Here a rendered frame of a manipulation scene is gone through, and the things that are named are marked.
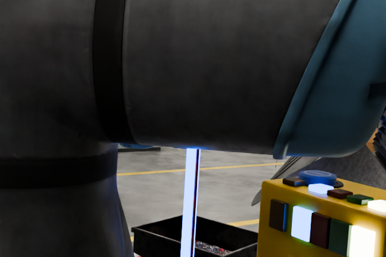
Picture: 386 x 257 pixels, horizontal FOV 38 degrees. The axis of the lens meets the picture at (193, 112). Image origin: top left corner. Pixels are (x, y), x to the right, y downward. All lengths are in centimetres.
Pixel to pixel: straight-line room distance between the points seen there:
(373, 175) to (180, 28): 76
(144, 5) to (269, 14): 6
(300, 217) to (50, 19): 36
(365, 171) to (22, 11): 78
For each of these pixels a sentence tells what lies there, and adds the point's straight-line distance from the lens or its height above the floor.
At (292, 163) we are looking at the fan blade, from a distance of 116.
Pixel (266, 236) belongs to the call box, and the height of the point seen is 101.
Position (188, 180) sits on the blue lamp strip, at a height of 102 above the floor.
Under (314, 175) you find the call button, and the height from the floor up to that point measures 108.
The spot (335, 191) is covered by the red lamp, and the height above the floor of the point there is 108.
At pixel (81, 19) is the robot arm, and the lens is 27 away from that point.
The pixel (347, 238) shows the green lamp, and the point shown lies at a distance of 53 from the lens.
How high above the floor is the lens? 119
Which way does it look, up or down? 5 degrees down
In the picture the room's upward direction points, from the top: 3 degrees clockwise
